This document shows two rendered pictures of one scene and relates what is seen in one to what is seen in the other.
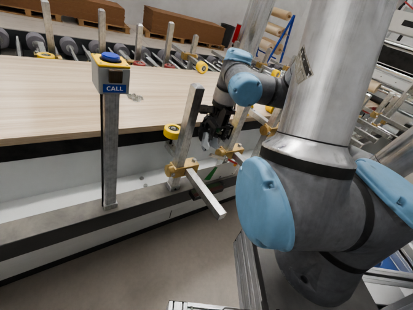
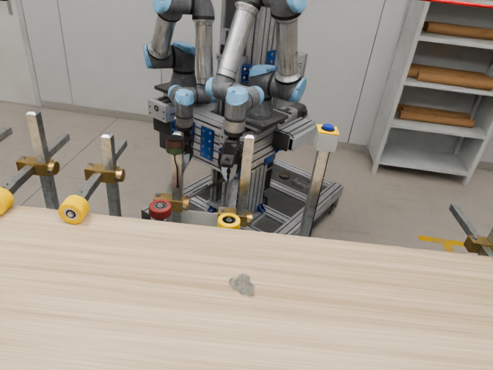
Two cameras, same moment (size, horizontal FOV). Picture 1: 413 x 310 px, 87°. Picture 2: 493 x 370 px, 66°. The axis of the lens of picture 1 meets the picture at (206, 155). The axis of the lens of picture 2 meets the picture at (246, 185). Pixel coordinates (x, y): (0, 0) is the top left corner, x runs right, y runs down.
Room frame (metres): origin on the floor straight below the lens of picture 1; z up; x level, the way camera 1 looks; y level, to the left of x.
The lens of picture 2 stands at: (1.53, 0.94, 1.71)
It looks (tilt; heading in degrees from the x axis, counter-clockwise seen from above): 32 degrees down; 224
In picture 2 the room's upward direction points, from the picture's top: 7 degrees clockwise
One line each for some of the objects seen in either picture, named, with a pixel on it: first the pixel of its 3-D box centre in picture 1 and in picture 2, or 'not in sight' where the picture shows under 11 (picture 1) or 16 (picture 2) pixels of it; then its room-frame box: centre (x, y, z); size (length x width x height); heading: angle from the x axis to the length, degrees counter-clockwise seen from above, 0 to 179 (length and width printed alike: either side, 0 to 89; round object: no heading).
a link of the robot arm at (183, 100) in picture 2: not in sight; (184, 103); (0.64, -0.35, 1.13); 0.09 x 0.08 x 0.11; 72
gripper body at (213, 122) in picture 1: (219, 119); (232, 144); (0.66, 0.00, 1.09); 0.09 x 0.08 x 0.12; 38
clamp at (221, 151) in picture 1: (228, 151); (172, 202); (0.87, -0.10, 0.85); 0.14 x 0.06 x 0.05; 135
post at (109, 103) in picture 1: (109, 157); (312, 200); (0.49, 0.28, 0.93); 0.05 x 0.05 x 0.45; 45
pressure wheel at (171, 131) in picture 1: (171, 138); (227, 231); (0.81, 0.17, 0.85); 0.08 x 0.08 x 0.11
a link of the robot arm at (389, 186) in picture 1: (364, 210); (263, 80); (0.27, -0.26, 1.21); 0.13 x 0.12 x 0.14; 108
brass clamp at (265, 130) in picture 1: (271, 129); (105, 173); (1.04, -0.27, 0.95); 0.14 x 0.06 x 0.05; 135
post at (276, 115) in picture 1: (263, 141); (112, 190); (1.03, -0.26, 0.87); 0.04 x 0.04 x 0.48; 45
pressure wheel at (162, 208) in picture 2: not in sight; (160, 216); (0.95, -0.03, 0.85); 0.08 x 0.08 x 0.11
